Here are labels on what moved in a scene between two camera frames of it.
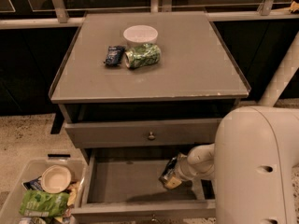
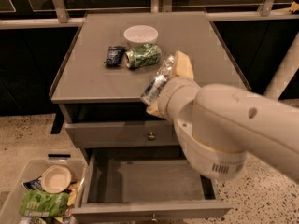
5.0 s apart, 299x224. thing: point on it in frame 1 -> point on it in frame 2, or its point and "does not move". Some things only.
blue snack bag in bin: [34, 185] does not move
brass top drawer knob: [151, 136] does not move
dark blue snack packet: [115, 55] does not move
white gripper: [183, 171] -> [170, 97]
